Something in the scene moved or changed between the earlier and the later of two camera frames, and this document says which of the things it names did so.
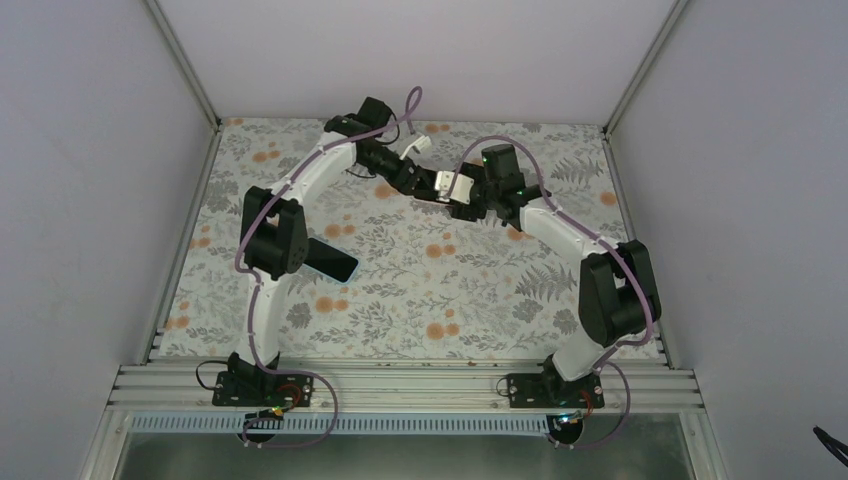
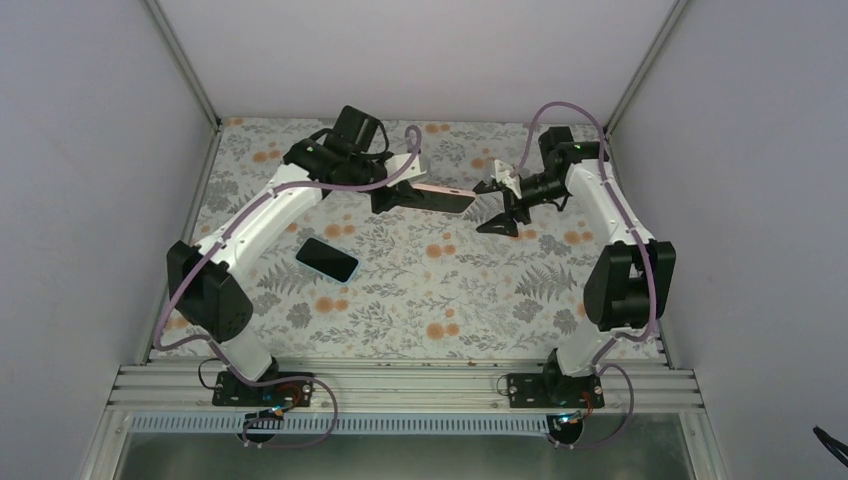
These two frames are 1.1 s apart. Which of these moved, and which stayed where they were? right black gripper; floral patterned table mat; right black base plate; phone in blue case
Moved: right black gripper
Stayed: floral patterned table mat; right black base plate; phone in blue case
